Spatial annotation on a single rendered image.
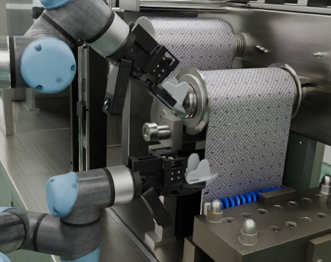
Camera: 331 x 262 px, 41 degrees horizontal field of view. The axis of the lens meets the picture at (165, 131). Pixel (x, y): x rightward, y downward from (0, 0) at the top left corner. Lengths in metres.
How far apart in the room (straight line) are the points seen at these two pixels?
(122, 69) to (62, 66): 0.22
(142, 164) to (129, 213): 0.38
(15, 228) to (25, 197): 0.48
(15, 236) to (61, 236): 0.08
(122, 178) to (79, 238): 0.13
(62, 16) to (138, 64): 0.18
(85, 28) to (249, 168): 0.49
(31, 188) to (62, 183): 0.57
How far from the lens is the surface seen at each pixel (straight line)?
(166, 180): 0.87
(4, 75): 0.65
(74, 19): 0.77
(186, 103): 0.93
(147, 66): 0.84
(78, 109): 1.24
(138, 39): 0.84
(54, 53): 0.63
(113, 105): 0.84
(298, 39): 1.17
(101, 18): 0.79
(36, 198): 1.31
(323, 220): 1.01
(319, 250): 0.95
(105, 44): 0.80
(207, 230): 0.91
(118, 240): 1.09
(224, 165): 0.98
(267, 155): 1.06
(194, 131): 0.95
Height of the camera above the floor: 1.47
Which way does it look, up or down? 17 degrees down
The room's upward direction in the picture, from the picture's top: 3 degrees clockwise
